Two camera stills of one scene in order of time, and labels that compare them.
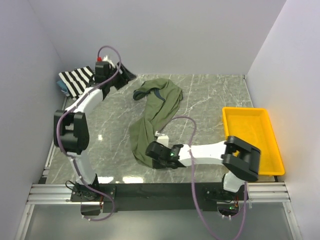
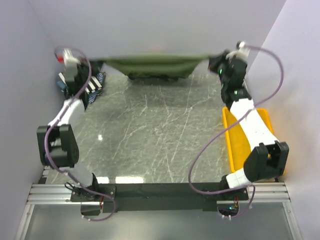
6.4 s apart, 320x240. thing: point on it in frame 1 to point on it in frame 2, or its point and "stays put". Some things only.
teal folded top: (62, 85) stays put
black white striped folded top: (75, 80) stays put
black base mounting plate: (156, 197) stays put
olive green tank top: (162, 96) to (175, 66)
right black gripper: (156, 165) to (214, 62)
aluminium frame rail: (51, 194) stays put
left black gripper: (124, 78) to (82, 63)
